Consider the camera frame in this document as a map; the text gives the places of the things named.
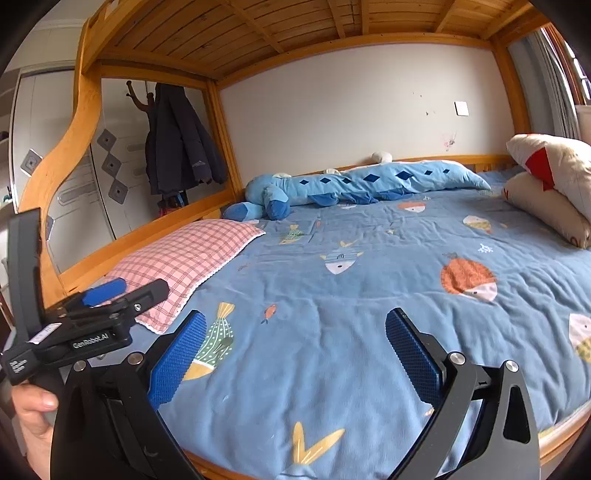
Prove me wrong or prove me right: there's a person's left hand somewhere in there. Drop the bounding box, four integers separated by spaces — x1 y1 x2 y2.
11 383 59 480

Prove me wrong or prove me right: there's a pink plaid pillow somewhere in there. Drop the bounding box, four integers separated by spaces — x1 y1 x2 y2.
102 219 264 334

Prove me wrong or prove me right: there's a white wardrobe with diamonds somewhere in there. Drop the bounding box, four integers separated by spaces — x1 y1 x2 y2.
8 68 209 273

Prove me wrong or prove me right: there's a blue fish-print bedspread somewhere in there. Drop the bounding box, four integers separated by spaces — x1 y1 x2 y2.
160 171 590 479

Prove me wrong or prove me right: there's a dark jacket on rack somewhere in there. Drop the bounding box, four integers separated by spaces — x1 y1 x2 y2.
145 83 228 197

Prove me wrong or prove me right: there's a wooden coat rack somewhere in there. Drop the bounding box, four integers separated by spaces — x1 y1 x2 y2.
126 80 155 113

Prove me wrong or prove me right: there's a blue dinosaur plush bolster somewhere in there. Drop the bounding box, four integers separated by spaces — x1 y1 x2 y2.
222 160 490 222

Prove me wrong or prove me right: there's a cream pillow lower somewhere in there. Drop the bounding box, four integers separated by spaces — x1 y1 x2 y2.
503 172 590 249

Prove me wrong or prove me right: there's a small white plush toy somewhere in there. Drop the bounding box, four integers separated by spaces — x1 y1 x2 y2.
372 151 394 164

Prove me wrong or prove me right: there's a white red-patterned pillow upper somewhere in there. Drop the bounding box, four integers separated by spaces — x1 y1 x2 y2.
506 134 591 220

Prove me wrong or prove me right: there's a grey window curtain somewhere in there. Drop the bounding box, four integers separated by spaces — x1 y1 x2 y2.
509 29 582 140

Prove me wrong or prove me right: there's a wooden bunk bed frame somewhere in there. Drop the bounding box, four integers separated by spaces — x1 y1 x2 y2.
18 0 591 480

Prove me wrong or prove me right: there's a white wall switch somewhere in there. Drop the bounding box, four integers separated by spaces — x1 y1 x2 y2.
454 101 470 117

